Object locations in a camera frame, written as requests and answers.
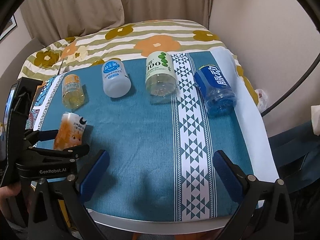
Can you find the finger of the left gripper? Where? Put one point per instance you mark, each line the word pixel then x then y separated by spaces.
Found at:
pixel 35 136
pixel 74 152

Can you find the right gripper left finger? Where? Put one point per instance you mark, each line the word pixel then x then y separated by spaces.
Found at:
pixel 46 219

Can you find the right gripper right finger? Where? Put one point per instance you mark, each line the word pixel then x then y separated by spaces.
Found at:
pixel 264 210

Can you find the orange dragon label cup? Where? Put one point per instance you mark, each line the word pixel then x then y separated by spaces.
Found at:
pixel 71 130

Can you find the yellow orange label cup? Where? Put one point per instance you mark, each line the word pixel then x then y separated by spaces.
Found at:
pixel 72 92

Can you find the white blue label cup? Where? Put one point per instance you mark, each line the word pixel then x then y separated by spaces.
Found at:
pixel 116 82

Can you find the green C100 label cup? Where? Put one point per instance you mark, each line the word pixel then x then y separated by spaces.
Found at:
pixel 160 78

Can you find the grey headboard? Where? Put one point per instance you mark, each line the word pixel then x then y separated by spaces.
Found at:
pixel 12 71

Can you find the blue patterned tablecloth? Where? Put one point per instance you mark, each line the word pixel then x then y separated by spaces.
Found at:
pixel 161 155

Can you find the floral striped bed quilt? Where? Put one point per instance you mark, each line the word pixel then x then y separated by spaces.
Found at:
pixel 127 42

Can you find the beige curtain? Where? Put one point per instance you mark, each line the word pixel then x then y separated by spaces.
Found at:
pixel 52 20

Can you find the framed wall picture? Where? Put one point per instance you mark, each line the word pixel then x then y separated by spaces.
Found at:
pixel 9 27

